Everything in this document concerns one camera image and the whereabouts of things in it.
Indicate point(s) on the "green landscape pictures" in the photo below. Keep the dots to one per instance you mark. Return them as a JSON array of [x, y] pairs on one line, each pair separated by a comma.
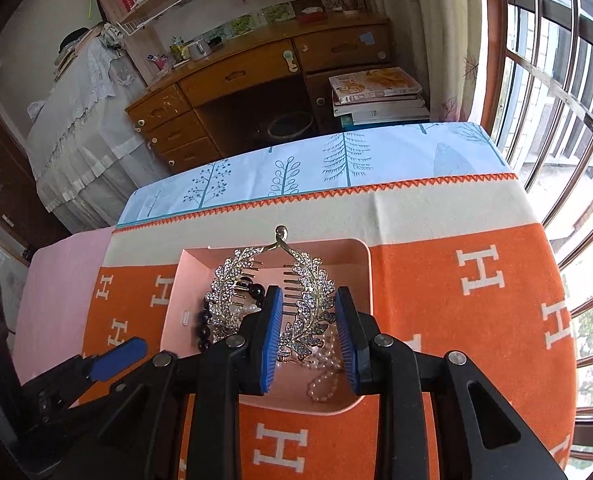
[[276, 12]]

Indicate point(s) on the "pink bed sheet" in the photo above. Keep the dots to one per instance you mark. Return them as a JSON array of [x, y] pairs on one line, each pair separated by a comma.
[[56, 300]]

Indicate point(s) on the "light blue tree-print cloth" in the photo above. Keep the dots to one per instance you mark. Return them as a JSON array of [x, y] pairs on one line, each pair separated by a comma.
[[401, 160]]

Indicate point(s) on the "rhinestone leaf tiara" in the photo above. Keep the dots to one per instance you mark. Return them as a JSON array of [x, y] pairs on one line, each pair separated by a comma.
[[309, 270]]

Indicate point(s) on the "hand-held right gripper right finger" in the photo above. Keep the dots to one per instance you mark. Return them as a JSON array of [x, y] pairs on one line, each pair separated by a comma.
[[346, 340]]

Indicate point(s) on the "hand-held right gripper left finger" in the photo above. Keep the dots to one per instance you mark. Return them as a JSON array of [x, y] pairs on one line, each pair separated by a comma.
[[272, 340]]

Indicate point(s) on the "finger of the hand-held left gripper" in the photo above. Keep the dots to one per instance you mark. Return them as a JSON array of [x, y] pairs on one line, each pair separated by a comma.
[[119, 355]]

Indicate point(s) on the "brown wooden door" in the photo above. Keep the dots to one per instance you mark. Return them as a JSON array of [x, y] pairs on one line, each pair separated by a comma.
[[6, 175]]

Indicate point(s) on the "red tissue box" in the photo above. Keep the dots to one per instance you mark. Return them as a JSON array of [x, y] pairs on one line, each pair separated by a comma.
[[311, 15]]

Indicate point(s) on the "stack of magazines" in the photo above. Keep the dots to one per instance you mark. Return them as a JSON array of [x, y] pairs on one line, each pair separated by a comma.
[[376, 82]]

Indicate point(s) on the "dark basin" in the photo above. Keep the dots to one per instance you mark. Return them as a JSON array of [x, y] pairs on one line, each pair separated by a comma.
[[289, 127]]

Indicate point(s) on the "cream curtain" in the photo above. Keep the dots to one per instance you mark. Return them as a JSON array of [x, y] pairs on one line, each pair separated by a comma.
[[426, 20]]

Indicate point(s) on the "pink plastic tray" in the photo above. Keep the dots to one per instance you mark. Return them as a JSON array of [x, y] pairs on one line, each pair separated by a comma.
[[349, 270]]

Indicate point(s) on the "white kettle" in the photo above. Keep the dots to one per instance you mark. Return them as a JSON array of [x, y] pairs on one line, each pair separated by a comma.
[[199, 50]]

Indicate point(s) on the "window with metal bars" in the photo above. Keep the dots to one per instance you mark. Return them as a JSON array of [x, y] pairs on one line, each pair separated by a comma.
[[494, 60]]

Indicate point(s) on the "wooden desk with drawers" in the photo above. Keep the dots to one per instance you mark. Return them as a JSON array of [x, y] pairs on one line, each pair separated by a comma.
[[236, 75]]

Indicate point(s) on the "orange letter-print blanket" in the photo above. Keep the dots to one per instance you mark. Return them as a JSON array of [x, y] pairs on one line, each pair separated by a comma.
[[451, 335]]

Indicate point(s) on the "black hat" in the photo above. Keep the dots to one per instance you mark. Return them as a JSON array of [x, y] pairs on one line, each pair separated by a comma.
[[74, 39]]

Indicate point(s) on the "white lace cover cloth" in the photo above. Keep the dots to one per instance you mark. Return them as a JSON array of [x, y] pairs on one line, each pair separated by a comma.
[[86, 125]]

